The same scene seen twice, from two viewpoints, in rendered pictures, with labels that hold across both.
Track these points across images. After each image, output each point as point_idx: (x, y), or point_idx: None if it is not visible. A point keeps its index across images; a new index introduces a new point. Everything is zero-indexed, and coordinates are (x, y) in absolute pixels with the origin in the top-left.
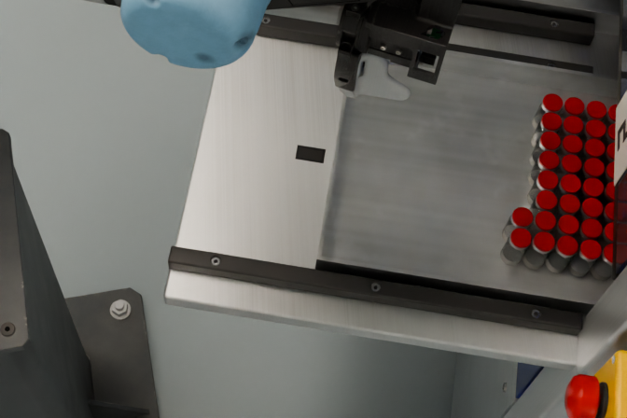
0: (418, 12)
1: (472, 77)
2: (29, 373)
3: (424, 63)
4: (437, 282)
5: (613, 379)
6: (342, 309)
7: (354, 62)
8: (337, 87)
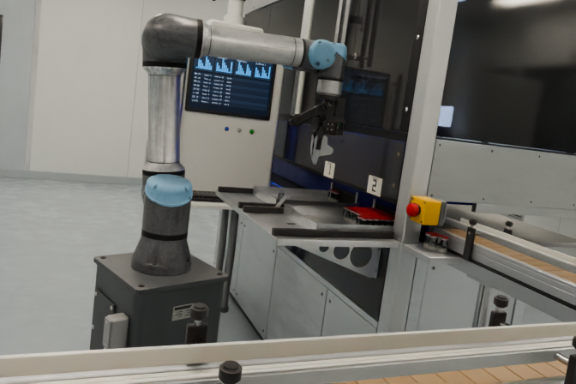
0: (334, 115)
1: (319, 215)
2: (219, 315)
3: (305, 213)
4: (351, 227)
5: (416, 200)
6: (330, 238)
7: (323, 131)
8: (285, 217)
